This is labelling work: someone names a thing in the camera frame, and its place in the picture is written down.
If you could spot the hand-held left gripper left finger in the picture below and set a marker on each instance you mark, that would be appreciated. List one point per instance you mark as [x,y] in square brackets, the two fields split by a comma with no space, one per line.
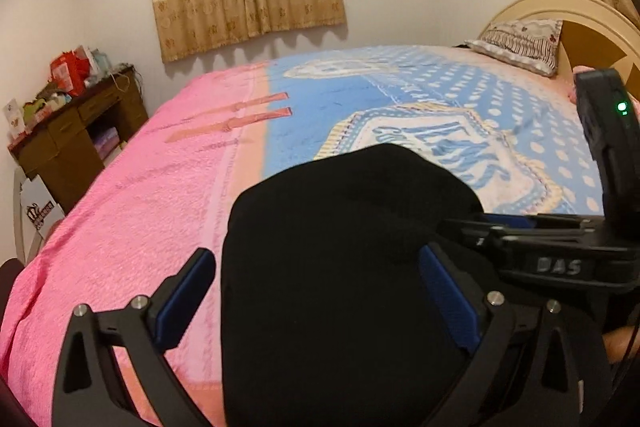
[177,307]

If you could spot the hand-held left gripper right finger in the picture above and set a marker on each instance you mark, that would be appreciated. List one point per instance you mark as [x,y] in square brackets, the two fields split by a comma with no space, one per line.
[450,302]

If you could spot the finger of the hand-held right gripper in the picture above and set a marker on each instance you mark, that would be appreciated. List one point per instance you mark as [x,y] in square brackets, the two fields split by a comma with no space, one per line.
[470,234]
[540,220]

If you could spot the black garment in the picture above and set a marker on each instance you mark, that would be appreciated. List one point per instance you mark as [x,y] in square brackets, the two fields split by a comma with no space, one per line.
[340,287]

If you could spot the person's right hand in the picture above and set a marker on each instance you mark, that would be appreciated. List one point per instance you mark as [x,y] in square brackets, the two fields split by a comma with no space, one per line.
[620,343]

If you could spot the pink cloth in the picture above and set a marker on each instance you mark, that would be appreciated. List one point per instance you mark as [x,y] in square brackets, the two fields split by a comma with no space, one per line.
[581,82]

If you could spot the beige wooden headboard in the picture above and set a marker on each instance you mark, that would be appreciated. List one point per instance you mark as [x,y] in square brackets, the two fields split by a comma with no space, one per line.
[595,27]

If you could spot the pink and blue printed blanket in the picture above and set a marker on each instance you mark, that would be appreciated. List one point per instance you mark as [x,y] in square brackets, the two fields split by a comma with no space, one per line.
[200,167]

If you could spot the striped pillow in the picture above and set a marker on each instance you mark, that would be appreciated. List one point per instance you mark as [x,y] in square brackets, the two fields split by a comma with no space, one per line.
[520,44]

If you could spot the white paper bag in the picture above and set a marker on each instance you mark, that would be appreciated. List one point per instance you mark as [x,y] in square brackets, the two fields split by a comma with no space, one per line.
[40,212]

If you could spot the dark maroon cloth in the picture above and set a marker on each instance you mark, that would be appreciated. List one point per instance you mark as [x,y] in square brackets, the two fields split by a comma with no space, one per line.
[7,277]

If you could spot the purple box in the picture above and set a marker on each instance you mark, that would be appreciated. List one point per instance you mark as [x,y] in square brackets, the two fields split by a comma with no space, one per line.
[107,143]

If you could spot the wooden desk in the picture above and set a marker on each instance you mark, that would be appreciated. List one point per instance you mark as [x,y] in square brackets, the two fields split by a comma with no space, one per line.
[70,142]

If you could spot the white box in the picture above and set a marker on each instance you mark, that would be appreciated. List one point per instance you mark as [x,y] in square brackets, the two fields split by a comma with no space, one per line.
[14,117]

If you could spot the red bag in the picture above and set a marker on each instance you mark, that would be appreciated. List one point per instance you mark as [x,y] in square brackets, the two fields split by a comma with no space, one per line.
[67,72]

